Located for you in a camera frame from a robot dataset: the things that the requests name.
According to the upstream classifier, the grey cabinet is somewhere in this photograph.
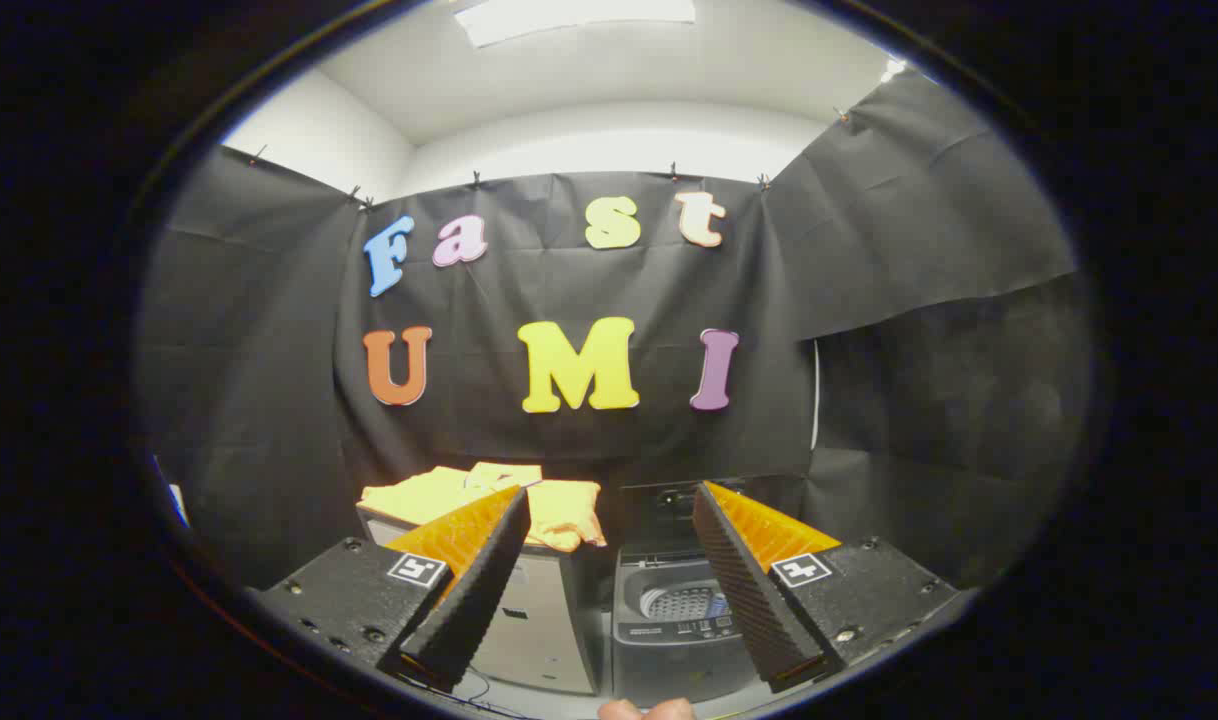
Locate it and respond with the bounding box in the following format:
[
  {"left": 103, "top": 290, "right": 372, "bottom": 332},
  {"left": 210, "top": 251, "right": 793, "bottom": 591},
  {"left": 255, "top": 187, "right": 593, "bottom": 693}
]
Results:
[{"left": 357, "top": 505, "right": 602, "bottom": 696}]

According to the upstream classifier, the yellow polo shirt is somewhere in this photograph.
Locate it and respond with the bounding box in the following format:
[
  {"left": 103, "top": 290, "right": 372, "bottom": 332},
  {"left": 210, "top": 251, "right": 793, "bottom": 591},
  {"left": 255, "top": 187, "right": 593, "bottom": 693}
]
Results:
[{"left": 359, "top": 462, "right": 608, "bottom": 553}]

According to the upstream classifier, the dark washing machine lid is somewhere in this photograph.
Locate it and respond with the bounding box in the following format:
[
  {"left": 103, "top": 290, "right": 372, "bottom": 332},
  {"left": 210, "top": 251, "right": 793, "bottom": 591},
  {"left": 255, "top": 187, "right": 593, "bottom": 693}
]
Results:
[{"left": 619, "top": 476, "right": 805, "bottom": 553}]

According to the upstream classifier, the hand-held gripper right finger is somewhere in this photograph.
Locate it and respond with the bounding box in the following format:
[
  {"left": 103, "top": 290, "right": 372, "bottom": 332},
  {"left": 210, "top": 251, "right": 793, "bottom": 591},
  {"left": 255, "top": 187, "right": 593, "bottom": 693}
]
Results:
[{"left": 692, "top": 480, "right": 962, "bottom": 694}]

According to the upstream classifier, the grey washing machine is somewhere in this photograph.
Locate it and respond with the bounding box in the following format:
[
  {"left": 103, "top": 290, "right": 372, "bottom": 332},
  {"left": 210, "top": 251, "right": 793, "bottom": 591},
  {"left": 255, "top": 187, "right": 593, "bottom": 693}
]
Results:
[{"left": 612, "top": 545, "right": 770, "bottom": 706}]

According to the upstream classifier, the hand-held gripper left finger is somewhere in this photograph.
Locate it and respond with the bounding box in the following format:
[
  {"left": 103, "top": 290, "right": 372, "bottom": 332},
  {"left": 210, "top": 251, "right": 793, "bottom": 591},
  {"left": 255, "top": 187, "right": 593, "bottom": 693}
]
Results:
[{"left": 249, "top": 485, "right": 532, "bottom": 693}]

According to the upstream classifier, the black backdrop cloth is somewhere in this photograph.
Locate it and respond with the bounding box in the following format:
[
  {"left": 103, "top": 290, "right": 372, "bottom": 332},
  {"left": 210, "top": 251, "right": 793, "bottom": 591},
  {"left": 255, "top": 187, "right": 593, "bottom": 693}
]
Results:
[{"left": 134, "top": 70, "right": 1095, "bottom": 601}]

